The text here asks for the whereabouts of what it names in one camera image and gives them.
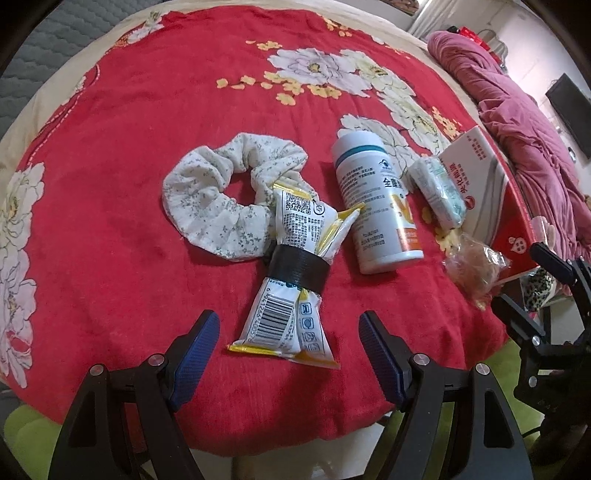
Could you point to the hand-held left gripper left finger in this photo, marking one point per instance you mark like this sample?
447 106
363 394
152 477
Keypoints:
196 355

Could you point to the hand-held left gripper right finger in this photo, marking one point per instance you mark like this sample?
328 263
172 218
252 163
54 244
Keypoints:
383 360

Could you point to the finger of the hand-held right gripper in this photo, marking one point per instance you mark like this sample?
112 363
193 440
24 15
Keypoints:
554 258
517 314

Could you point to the leopard print scrunchie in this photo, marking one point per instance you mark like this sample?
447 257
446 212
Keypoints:
538 290

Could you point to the white and yellow snack packet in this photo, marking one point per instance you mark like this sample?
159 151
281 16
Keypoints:
286 226

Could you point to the clear bag with brown contents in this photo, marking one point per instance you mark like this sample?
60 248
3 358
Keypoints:
475 267

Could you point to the red and white tissue box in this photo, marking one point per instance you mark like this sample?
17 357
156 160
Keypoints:
480 184

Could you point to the pale green tissue pack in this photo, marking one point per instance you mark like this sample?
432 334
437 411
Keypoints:
438 194

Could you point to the pink quilt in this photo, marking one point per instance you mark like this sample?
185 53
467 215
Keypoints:
521 129

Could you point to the white floral scrunchie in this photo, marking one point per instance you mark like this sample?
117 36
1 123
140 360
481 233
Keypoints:
203 217

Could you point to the black television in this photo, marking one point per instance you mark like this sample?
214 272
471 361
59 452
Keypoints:
572 115

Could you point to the white pill bottle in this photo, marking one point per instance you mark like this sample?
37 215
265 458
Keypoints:
369 207

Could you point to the green floor mat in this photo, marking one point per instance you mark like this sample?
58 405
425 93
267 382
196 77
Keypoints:
27 424

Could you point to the red floral blanket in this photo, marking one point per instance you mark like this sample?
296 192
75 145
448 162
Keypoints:
138 138

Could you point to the red gift bags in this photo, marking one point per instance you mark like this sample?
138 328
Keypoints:
475 37

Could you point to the grey quilted headboard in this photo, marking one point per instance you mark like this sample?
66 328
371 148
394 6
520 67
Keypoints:
37 37

